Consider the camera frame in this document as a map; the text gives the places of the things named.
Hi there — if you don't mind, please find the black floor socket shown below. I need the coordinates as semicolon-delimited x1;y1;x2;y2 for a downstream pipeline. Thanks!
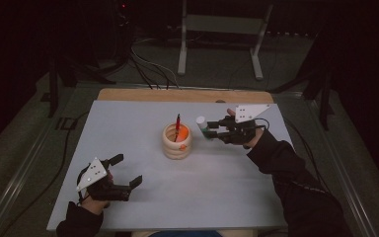
55;116;79;131

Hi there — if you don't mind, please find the black cable bundle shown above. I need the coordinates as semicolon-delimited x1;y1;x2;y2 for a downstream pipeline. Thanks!
128;53;172;91

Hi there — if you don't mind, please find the person's right hand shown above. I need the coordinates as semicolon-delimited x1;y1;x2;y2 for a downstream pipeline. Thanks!
226;108;265;151

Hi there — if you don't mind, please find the black tripod stand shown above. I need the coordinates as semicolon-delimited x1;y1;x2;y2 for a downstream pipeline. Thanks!
46;53;116;119
268;33;336;131

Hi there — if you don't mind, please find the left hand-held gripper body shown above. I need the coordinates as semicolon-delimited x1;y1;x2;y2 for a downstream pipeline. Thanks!
75;156;133;202

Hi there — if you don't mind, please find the grey metal stand frame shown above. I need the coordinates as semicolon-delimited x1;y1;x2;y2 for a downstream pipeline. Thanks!
176;0;274;81

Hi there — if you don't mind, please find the cream ribbed pen holder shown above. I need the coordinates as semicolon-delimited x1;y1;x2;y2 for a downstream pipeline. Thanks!
161;121;193;161

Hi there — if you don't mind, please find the black floor cable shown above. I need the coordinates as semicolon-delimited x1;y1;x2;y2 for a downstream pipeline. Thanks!
0;111;91;237
283;118;332;196

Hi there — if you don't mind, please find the metal floor rail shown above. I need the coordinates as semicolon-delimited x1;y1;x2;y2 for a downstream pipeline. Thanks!
0;124;55;237
307;98;379;237

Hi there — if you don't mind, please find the red pen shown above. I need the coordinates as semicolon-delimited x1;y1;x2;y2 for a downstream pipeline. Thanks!
174;113;183;143

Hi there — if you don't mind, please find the person's left hand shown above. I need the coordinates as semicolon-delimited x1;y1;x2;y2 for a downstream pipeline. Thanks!
79;171;115;216

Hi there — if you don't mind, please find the white green glue stick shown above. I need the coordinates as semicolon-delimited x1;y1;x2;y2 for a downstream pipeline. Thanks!
194;115;214;141

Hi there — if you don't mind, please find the white cable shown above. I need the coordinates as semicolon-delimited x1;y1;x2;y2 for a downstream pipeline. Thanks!
130;44;181;90

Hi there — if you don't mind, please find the dark equipment rack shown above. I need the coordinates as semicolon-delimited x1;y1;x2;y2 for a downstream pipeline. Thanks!
110;0;136;68

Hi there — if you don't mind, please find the orange highlighter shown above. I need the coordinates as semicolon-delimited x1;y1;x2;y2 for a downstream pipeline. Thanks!
177;125;190;141

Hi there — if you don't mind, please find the person's blue clothing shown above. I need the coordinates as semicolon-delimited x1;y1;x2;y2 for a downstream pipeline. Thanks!
145;229;225;237

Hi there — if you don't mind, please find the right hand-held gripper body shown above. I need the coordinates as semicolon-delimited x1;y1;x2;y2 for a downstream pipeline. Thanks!
216;104;272;146

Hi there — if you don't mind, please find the white table mat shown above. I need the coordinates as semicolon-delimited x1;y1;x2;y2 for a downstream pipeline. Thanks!
45;100;324;232

